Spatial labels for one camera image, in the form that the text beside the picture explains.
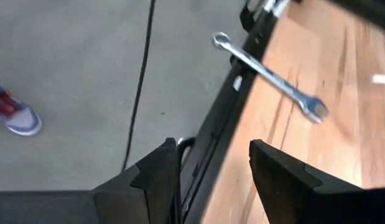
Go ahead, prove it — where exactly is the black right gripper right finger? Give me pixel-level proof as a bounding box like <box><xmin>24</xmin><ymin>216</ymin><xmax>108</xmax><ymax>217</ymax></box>
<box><xmin>248</xmin><ymin>139</ymin><xmax>385</xmax><ymax>224</ymax></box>

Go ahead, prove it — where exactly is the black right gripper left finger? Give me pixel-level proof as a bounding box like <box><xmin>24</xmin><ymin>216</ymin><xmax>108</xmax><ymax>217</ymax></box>
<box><xmin>92</xmin><ymin>137</ymin><xmax>182</xmax><ymax>224</ymax></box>

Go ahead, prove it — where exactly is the silver combination wrench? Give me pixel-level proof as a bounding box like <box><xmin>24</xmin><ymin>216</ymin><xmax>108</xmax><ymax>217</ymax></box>
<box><xmin>211</xmin><ymin>31</ymin><xmax>330</xmax><ymax>124</ymax></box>

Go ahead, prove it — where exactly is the person's shoe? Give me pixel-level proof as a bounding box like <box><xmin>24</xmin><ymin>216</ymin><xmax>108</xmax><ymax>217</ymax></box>
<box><xmin>0</xmin><ymin>74</ymin><xmax>43</xmax><ymax>137</ymax></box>

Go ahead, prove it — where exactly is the black floor cable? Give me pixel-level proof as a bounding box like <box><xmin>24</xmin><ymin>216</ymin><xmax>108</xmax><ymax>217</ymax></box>
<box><xmin>121</xmin><ymin>0</ymin><xmax>157</xmax><ymax>174</ymax></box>

